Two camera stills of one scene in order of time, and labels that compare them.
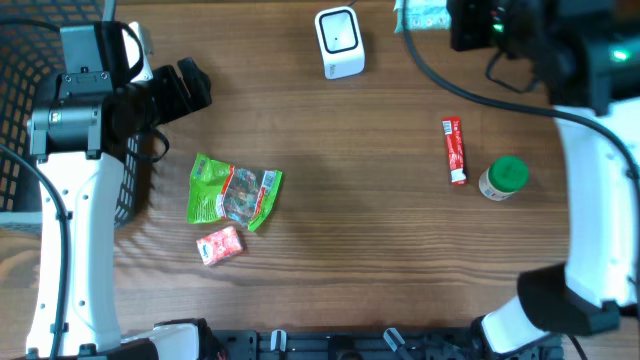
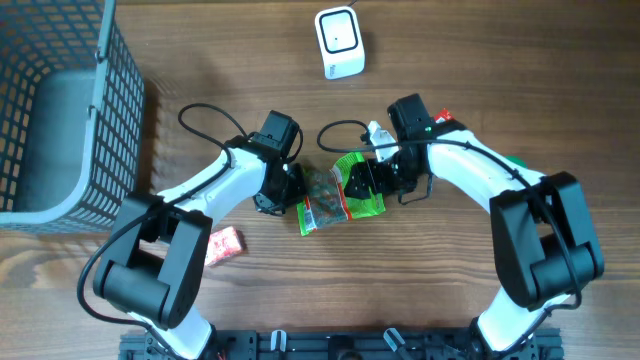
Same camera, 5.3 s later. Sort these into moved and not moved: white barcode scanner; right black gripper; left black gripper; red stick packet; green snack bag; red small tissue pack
Moved: green snack bag; red stick packet; right black gripper; left black gripper
Not moved: white barcode scanner; red small tissue pack
